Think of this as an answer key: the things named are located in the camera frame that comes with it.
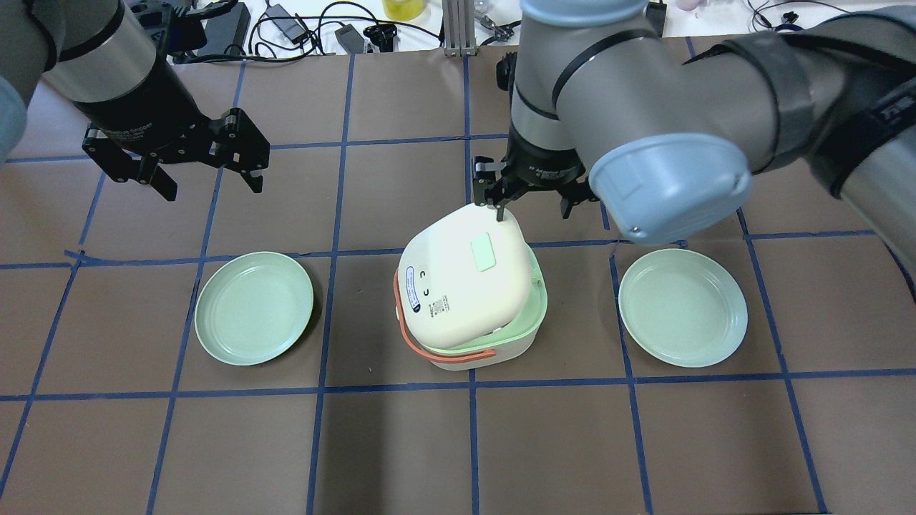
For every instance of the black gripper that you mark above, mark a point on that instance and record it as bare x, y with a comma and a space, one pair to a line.
147, 100

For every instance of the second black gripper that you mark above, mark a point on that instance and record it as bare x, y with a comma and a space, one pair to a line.
545, 168

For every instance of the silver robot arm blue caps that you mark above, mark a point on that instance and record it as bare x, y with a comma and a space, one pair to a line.
109, 59

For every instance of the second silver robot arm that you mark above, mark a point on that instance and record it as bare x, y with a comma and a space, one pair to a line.
600, 111

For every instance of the black power adapter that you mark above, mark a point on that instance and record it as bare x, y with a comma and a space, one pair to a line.
225, 34

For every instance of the pale green plate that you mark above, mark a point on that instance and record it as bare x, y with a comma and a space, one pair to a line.
254, 308
683, 308

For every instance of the black power brick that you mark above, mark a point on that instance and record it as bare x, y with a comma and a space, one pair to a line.
350, 39

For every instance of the yellow tape roll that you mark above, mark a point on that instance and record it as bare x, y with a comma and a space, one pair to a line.
403, 10

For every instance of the aluminium frame post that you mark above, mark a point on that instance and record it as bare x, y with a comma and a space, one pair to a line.
460, 39

